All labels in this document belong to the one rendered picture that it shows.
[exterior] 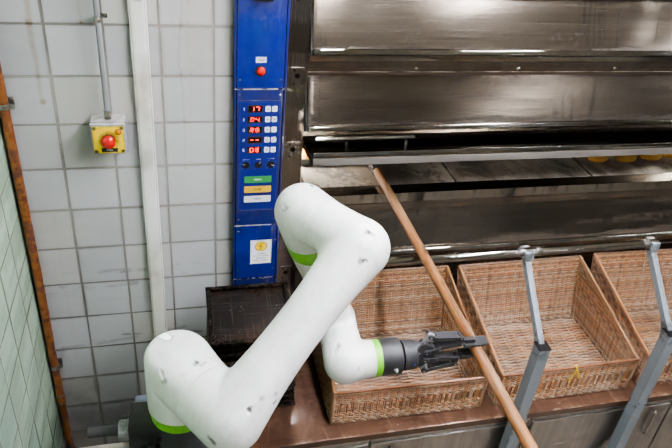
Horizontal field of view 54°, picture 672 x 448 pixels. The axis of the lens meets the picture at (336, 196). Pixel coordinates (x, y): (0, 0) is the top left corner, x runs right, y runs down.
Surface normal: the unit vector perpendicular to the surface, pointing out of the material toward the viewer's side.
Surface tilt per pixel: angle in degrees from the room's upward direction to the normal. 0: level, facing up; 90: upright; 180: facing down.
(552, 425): 91
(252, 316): 0
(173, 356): 10
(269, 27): 90
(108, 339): 90
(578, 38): 70
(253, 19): 90
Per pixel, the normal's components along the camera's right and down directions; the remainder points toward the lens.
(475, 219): 0.24, 0.22
